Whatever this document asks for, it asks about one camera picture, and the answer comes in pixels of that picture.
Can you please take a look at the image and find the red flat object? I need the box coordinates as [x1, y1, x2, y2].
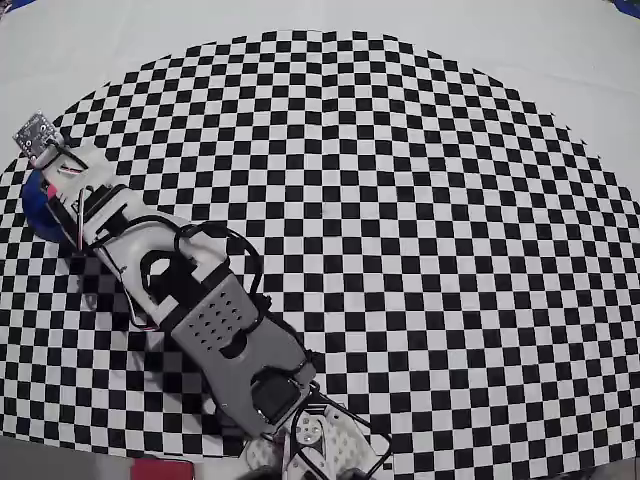
[130, 458, 195, 480]

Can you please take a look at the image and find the black white checkered mat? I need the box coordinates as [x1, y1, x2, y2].
[0, 29, 640, 464]

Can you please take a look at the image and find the black camera cable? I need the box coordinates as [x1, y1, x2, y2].
[172, 222, 266, 306]

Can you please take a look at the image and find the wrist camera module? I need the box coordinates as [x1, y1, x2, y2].
[13, 111, 58, 155]

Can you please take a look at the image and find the blue round box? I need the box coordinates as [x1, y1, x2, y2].
[21, 168, 69, 242]

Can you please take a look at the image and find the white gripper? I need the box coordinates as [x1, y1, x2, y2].
[37, 143, 144, 249]

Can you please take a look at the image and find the white table cover sheet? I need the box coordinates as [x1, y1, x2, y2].
[0, 0, 640, 480]

